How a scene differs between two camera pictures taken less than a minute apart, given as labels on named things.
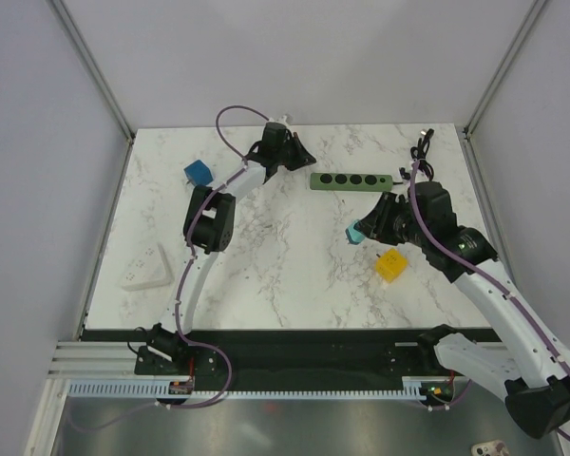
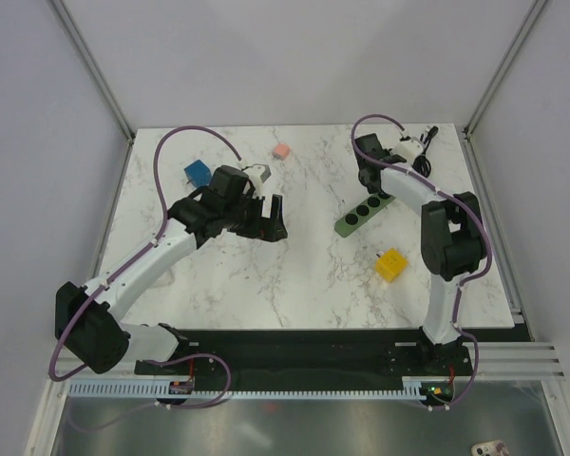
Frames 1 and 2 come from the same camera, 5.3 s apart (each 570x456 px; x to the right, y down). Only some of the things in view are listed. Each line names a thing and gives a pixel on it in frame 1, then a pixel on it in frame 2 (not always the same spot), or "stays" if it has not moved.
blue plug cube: [199, 173] stays
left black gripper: [303, 158] → [270, 229]
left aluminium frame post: [94, 69] stays
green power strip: [351, 181] → [368, 209]
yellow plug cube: [391, 264] stays
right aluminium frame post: [520, 39] stays
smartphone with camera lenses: [494, 447] stays
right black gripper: [376, 224] → [386, 195]
